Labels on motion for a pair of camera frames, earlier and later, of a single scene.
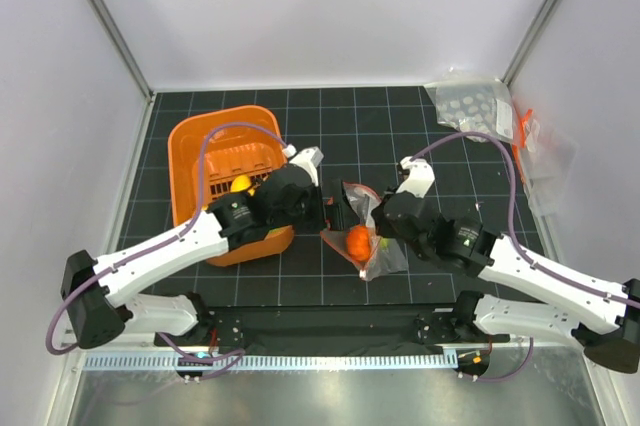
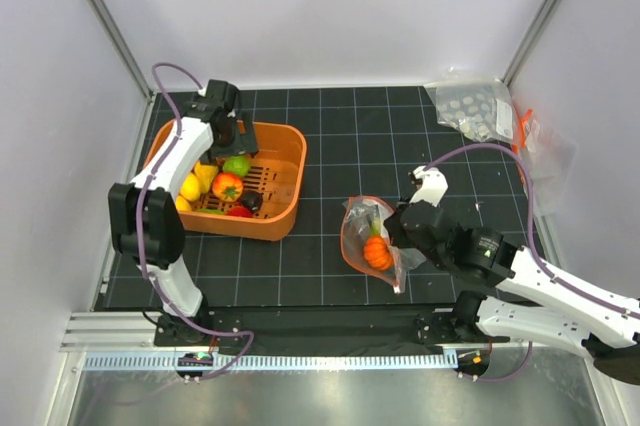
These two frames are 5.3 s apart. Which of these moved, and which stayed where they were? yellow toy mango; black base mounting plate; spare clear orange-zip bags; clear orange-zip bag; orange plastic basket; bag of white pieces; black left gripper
Moved: yellow toy mango; black left gripper; orange plastic basket; clear orange-zip bag
Stayed: black base mounting plate; bag of white pieces; spare clear orange-zip bags
